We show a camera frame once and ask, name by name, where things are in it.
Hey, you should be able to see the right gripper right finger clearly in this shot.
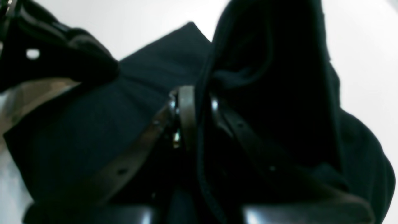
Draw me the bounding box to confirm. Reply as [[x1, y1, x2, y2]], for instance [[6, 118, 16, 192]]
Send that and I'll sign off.
[[210, 96, 374, 224]]

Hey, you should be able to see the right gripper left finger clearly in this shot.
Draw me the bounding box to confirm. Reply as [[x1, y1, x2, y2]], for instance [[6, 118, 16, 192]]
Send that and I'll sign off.
[[24, 86, 196, 224]]

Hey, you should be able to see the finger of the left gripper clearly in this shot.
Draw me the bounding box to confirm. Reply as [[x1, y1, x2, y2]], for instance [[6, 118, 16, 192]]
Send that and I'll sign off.
[[0, 0, 120, 91]]

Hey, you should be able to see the black T-shirt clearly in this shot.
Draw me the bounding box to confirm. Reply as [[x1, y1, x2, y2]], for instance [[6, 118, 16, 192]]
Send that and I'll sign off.
[[1, 0, 395, 224]]

